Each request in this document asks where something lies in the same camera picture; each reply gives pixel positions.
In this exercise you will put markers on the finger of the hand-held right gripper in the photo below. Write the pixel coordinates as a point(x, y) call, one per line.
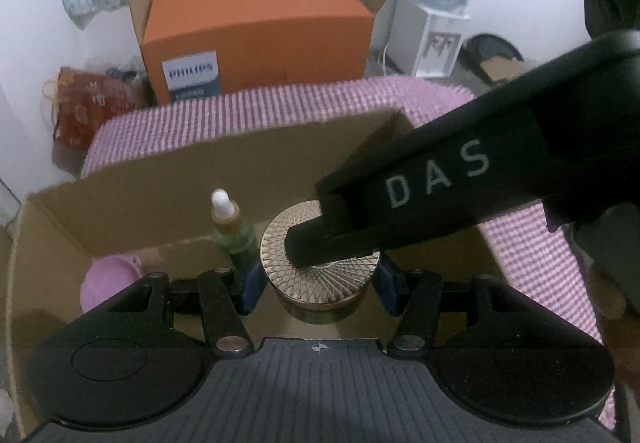
point(315, 248)

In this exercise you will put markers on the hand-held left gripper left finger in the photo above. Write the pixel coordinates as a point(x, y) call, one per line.
point(250, 288)

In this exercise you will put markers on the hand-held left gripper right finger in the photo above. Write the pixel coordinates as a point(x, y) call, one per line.
point(390, 288)

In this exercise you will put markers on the gold round compact case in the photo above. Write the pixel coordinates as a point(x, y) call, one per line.
point(310, 288)

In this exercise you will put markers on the green dropper bottle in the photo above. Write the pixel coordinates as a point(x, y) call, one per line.
point(232, 238)

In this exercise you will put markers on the brown cardboard box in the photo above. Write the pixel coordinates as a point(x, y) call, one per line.
point(150, 203)

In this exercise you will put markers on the purple plastic lid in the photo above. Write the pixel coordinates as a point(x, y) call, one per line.
point(107, 280)

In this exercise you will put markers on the person's right hand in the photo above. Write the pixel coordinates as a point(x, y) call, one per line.
point(610, 298)

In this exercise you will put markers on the small cardboard piece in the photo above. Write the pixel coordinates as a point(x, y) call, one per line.
point(500, 70)

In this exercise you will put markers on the dark curved object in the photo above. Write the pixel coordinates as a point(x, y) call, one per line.
point(492, 45)

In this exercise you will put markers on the white water dispenser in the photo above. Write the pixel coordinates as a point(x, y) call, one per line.
point(410, 38)

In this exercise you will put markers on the purple checkered tablecloth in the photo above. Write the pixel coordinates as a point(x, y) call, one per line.
point(300, 98)

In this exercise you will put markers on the orange box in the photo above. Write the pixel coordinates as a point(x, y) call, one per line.
point(260, 33)

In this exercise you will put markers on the red printed bag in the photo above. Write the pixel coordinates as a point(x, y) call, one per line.
point(85, 108)

